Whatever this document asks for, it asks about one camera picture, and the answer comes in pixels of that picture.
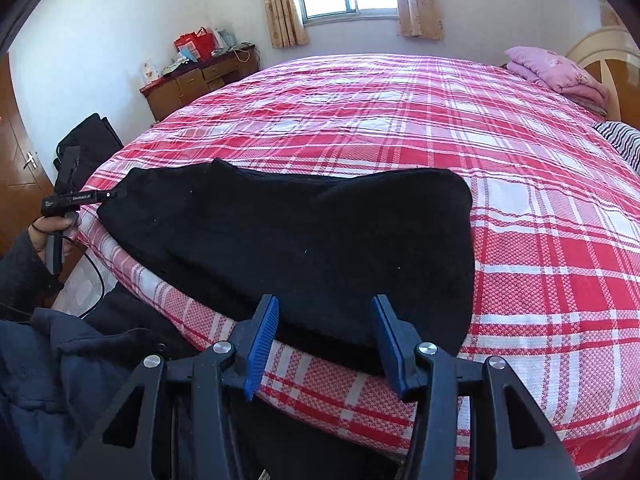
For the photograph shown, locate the brown wooden door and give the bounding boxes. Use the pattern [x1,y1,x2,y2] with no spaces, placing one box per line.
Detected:
[0,55,53,255]

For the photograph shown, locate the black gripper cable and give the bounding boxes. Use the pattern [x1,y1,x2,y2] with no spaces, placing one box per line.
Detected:
[62,236,108,319]

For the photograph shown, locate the brown wooden desk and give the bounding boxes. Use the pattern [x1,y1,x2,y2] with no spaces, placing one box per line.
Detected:
[140,44,260,122]

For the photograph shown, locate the striped pillow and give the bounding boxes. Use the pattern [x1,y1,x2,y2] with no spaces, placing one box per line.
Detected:
[593,122,640,174]

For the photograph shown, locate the red gift bag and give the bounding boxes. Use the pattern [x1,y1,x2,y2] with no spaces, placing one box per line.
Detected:
[174,27,217,62]

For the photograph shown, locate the cream wooden headboard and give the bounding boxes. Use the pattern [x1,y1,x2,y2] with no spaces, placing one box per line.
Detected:
[566,26,640,128]

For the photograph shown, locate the person's left hand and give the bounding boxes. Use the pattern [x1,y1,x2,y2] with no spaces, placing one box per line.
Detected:
[27,214,79,262]

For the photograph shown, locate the pink folded blanket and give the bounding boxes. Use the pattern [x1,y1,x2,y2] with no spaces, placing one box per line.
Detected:
[506,46,610,112]

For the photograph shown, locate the left beige curtain far window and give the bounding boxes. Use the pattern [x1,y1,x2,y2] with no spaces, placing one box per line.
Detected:
[264,0,309,49]

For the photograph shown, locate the red plaid bed cover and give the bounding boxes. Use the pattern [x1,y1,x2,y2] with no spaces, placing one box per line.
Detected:
[80,54,639,479]

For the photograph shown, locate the black pants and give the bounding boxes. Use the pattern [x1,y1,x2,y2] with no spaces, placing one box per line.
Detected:
[98,159,475,375]

